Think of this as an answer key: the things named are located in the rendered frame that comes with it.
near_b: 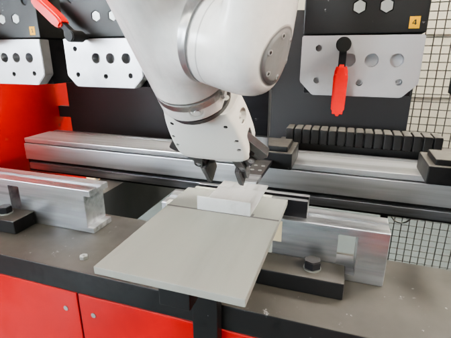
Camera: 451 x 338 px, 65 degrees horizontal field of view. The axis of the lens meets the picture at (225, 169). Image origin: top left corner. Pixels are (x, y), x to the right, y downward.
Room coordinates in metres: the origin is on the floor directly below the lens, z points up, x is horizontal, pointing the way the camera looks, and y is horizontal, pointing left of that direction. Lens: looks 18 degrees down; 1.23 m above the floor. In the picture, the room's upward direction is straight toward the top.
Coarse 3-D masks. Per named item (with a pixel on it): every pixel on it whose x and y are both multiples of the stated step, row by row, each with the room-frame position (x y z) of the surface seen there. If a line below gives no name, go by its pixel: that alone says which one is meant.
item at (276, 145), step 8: (272, 144) 0.77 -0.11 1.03; (280, 144) 0.77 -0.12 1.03; (288, 144) 0.77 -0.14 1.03; (296, 144) 0.82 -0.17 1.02; (272, 152) 0.75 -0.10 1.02; (280, 152) 0.75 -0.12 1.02; (288, 152) 0.75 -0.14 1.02; (296, 152) 0.80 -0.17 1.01; (256, 160) 0.75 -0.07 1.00; (264, 160) 0.75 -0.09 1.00; (272, 160) 0.75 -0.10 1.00; (280, 160) 0.74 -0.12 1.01; (288, 160) 0.74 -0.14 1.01; (256, 168) 0.69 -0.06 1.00; (264, 168) 0.69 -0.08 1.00; (280, 168) 0.74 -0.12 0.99; (288, 168) 0.74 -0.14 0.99; (256, 176) 0.64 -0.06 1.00
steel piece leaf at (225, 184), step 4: (224, 180) 0.63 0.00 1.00; (220, 184) 0.60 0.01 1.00; (224, 184) 0.60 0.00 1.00; (228, 184) 0.60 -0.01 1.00; (232, 184) 0.60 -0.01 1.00; (236, 184) 0.60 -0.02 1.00; (244, 184) 0.60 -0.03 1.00; (248, 184) 0.60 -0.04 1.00; (252, 184) 0.60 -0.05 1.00; (256, 184) 0.60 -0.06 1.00; (260, 184) 0.60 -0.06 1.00; (240, 188) 0.59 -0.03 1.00; (244, 188) 0.58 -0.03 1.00; (248, 188) 0.58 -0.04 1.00; (252, 188) 0.58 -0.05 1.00; (256, 188) 0.58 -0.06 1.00; (260, 188) 0.58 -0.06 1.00; (264, 188) 0.58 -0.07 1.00
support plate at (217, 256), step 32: (192, 192) 0.57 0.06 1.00; (160, 224) 0.45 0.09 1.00; (192, 224) 0.45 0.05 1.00; (224, 224) 0.45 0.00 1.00; (256, 224) 0.45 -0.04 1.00; (128, 256) 0.37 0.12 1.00; (160, 256) 0.37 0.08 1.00; (192, 256) 0.37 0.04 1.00; (224, 256) 0.37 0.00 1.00; (256, 256) 0.37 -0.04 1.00; (192, 288) 0.31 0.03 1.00; (224, 288) 0.31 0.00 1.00
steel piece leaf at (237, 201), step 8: (216, 192) 0.57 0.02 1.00; (224, 192) 0.57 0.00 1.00; (232, 192) 0.57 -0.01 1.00; (240, 192) 0.57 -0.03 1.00; (248, 192) 0.57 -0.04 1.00; (256, 192) 0.57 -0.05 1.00; (200, 200) 0.50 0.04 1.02; (208, 200) 0.50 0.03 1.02; (216, 200) 0.49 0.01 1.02; (224, 200) 0.49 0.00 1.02; (232, 200) 0.53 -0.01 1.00; (240, 200) 0.53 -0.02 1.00; (248, 200) 0.53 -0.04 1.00; (256, 200) 0.53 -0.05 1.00; (200, 208) 0.50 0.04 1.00; (208, 208) 0.50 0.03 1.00; (216, 208) 0.49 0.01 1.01; (224, 208) 0.49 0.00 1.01; (232, 208) 0.49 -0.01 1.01; (240, 208) 0.48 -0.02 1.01; (248, 208) 0.48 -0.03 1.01; (248, 216) 0.48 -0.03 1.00
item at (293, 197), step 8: (200, 184) 0.62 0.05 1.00; (208, 184) 0.61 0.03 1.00; (216, 184) 0.61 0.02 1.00; (264, 192) 0.58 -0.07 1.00; (272, 192) 0.57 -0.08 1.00; (280, 192) 0.57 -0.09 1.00; (288, 192) 0.57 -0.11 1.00; (288, 200) 0.54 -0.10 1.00; (296, 200) 0.54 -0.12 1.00; (304, 200) 0.54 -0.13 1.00; (288, 208) 0.54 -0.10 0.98; (296, 208) 0.54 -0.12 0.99; (304, 208) 0.53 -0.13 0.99; (296, 216) 0.54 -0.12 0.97; (304, 216) 0.53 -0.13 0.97
